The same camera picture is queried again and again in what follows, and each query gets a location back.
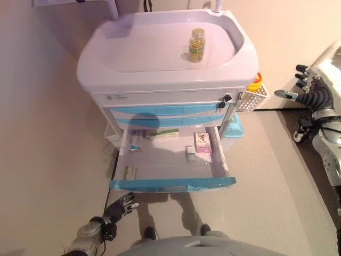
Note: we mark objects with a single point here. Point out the blue white medicine box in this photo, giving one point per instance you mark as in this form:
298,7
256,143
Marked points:
135,148

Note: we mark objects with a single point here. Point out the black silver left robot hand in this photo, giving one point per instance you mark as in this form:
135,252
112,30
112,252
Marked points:
118,209

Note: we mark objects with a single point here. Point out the yellow sharps container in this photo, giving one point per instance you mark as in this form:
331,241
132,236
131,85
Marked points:
254,85

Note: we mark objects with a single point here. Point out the blue front cart drawer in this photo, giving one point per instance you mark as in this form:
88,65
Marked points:
170,110
170,122
170,170

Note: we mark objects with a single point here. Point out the waste bin with blue lid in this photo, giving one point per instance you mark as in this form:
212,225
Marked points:
234,129

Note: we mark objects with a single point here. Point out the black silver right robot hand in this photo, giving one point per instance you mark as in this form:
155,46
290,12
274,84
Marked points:
318,96

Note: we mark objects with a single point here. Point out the white side shelf board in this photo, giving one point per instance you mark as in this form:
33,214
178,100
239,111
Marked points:
113,9

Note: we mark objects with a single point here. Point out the cart lock keys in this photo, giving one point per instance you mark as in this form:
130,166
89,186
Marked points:
225,100

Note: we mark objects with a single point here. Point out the red figure medicine box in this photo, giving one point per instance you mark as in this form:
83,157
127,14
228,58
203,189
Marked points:
203,142

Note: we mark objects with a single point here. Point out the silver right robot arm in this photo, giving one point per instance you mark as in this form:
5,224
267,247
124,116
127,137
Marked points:
329,149

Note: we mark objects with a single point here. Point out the clear yellow capsule bottle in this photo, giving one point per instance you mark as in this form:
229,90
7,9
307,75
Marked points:
197,45

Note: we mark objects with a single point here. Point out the silver right robot leg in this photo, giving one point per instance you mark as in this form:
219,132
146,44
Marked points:
210,230

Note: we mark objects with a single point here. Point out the long green white box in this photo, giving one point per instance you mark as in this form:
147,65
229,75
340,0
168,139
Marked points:
162,133

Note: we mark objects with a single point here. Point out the bed caster wheel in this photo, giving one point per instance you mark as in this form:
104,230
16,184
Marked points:
298,137

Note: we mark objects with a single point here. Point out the grey robot torso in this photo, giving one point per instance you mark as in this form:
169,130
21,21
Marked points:
202,248

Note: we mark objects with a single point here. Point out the white perforated side basket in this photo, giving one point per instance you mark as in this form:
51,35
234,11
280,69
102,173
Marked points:
251,101

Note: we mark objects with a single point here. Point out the white side bin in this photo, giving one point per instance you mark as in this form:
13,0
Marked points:
112,136

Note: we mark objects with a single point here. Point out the white medical cart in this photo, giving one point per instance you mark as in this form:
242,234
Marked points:
149,53

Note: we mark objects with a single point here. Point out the green white medicine box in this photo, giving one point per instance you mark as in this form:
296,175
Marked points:
131,173

